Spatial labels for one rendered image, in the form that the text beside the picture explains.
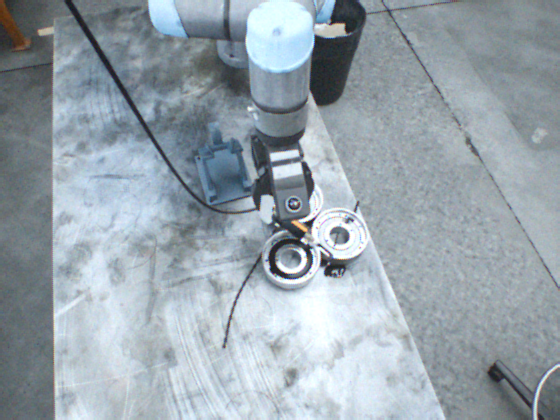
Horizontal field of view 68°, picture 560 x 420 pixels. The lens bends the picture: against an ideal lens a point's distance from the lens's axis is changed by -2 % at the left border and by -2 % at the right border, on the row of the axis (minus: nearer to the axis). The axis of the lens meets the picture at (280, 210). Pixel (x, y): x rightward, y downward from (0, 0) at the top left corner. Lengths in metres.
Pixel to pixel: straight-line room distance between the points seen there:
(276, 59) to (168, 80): 0.64
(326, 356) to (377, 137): 1.45
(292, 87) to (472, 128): 1.80
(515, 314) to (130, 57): 1.58
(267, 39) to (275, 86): 0.06
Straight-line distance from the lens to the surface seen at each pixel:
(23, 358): 1.78
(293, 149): 0.59
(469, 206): 1.98
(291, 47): 0.49
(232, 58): 1.10
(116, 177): 0.95
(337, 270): 0.80
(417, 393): 0.78
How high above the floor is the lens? 1.54
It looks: 60 degrees down
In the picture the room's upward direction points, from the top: 3 degrees clockwise
